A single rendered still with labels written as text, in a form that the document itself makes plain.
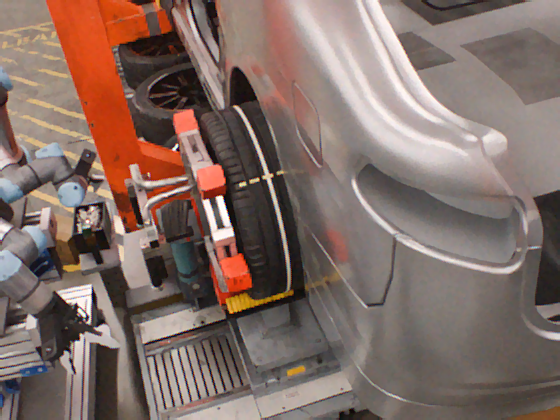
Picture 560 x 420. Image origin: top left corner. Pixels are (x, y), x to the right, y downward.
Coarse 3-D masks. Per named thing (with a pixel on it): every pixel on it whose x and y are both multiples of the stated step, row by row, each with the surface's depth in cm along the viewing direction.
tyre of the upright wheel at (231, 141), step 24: (216, 120) 201; (240, 120) 199; (264, 120) 197; (216, 144) 194; (240, 144) 192; (264, 144) 192; (240, 168) 189; (240, 192) 187; (264, 192) 189; (240, 216) 188; (264, 216) 189; (288, 216) 190; (264, 240) 191; (288, 240) 192; (264, 264) 195; (264, 288) 204
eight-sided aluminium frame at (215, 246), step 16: (192, 144) 209; (192, 160) 197; (208, 160) 195; (192, 192) 240; (208, 208) 192; (224, 208) 193; (224, 224) 192; (208, 240) 242; (224, 240) 193; (208, 256) 243; (224, 256) 236; (224, 288) 206
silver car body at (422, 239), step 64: (192, 0) 300; (256, 0) 155; (320, 0) 129; (384, 0) 306; (448, 0) 330; (512, 0) 321; (256, 64) 171; (320, 64) 124; (384, 64) 113; (448, 64) 233; (512, 64) 227; (320, 128) 130; (384, 128) 107; (448, 128) 101; (512, 128) 208; (320, 192) 144; (384, 192) 120; (448, 192) 105; (512, 192) 103; (320, 256) 162; (384, 256) 120; (448, 256) 112; (512, 256) 177; (320, 320) 186; (384, 320) 132; (448, 320) 121; (512, 320) 118; (384, 384) 149; (448, 384) 136; (512, 384) 134
